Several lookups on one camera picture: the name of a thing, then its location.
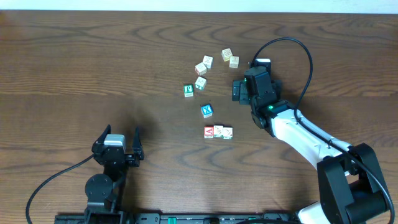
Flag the green edged wooden block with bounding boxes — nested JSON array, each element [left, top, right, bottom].
[[195, 77, 207, 90]]

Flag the engraved number wooden block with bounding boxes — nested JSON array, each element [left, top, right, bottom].
[[213, 125, 224, 138]]

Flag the tan engraved wooden block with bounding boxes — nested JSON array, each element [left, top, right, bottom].
[[221, 48, 233, 62]]

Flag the blue X wooden block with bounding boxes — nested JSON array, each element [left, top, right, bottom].
[[200, 104, 213, 118]]

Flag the green letter wooden block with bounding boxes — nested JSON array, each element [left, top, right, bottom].
[[183, 84, 194, 98]]

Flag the plain engraved wooden block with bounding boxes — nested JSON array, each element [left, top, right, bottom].
[[202, 55, 213, 69]]

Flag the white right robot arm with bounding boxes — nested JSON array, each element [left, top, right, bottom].
[[232, 67, 395, 223]]

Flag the red A wooden block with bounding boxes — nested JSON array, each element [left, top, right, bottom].
[[203, 126, 214, 139]]

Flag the red M wooden block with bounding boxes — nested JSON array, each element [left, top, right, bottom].
[[195, 62, 207, 76]]

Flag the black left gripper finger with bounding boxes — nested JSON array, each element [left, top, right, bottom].
[[132, 126, 144, 161], [93, 124, 111, 149]]

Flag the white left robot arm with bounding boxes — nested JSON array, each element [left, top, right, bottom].
[[85, 125, 144, 213]]

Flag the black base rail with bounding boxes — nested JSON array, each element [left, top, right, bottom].
[[54, 212, 300, 224]]

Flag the pale engraved wooden block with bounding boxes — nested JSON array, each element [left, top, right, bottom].
[[229, 56, 239, 68]]

